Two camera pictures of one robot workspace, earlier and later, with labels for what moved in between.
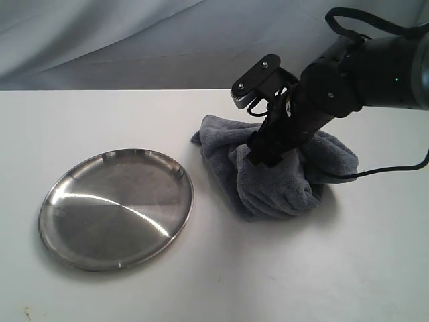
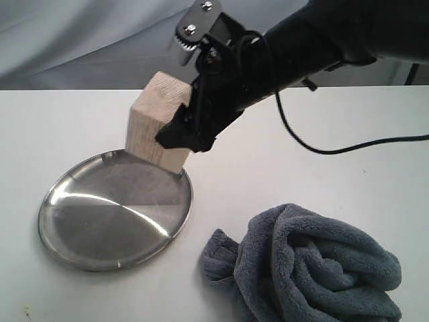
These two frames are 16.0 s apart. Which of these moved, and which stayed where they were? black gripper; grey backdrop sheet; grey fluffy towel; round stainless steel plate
Moved: black gripper; grey fluffy towel
Stayed: grey backdrop sheet; round stainless steel plate
